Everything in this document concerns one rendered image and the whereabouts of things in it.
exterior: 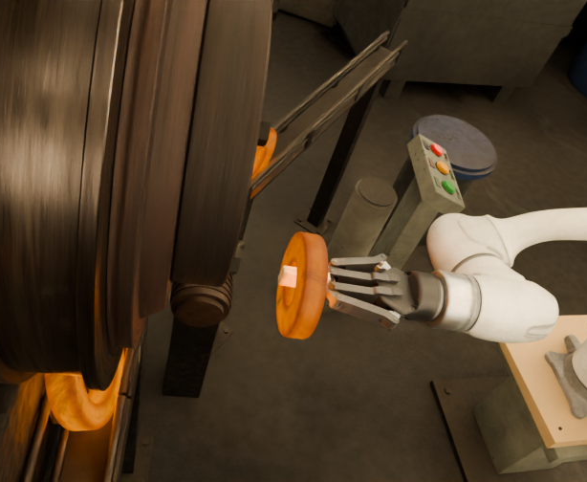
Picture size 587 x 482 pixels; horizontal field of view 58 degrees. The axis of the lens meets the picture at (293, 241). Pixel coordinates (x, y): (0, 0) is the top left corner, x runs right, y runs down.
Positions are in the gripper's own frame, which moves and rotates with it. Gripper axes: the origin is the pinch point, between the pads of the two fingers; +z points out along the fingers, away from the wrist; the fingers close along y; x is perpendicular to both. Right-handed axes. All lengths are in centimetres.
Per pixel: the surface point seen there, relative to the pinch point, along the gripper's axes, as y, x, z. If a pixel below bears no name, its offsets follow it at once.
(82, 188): -26, 37, 25
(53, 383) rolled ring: -17.0, -4.7, 29.9
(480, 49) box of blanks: 200, -46, -119
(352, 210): 55, -37, -29
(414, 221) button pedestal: 57, -38, -49
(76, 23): -20, 43, 27
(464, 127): 110, -37, -79
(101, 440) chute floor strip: -17.7, -19.8, 23.8
